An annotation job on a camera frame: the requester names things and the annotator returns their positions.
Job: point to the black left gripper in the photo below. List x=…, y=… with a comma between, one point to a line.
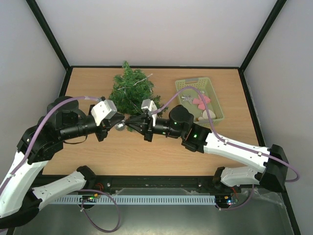
x=108, y=123

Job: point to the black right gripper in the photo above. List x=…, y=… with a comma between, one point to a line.
x=148, y=128

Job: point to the small green christmas tree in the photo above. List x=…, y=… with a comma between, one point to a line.
x=134, y=95

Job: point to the light green plastic basket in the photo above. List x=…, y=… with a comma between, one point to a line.
x=200, y=86

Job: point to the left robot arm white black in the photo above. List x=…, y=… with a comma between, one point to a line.
x=19, y=201

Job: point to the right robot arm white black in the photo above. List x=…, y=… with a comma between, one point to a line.
x=262, y=166

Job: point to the silver star ornament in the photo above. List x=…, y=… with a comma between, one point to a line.
x=187, y=98

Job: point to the pink bow ornament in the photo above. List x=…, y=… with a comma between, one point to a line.
x=200, y=103

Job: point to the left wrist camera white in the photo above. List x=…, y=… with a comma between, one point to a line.
x=103, y=110

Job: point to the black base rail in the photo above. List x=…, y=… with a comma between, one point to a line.
x=201, y=184

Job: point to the light blue slotted cable duct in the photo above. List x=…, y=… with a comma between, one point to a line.
x=137, y=200

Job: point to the black corner frame post left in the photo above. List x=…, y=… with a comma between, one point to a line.
x=35, y=9

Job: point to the black corner frame post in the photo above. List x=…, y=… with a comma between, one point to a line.
x=35, y=9
x=274, y=13

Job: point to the black corner frame post right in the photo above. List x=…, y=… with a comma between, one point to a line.
x=274, y=13

